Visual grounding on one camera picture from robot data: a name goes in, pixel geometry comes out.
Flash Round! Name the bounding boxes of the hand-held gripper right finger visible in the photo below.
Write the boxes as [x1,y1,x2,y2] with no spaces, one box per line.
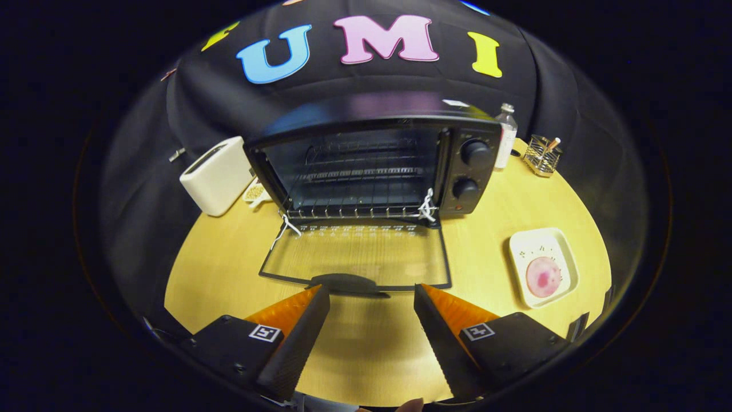
[413,283,571,400]

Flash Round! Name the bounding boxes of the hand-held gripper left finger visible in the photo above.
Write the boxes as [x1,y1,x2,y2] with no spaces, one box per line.
[182,284,331,402]

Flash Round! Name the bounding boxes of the pink round food slice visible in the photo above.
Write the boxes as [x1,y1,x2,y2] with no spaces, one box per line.
[526,256,562,298]

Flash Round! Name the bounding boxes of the cream square plate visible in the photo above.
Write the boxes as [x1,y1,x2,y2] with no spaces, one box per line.
[509,227,579,310]

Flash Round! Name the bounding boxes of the black toaster oven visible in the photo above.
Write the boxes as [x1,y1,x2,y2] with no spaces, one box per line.
[243,94,504,298]

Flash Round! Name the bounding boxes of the white bread toaster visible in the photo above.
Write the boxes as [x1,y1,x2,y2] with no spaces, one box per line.
[180,136,255,217]

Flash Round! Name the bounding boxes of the small mesh strainer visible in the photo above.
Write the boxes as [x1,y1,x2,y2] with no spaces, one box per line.
[242,177,273,208]

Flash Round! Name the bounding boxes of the clear plastic bottle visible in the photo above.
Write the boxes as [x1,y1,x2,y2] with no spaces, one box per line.
[493,103,518,170]

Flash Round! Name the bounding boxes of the gold wire basket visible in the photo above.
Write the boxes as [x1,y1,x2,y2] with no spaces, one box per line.
[522,134,563,178]

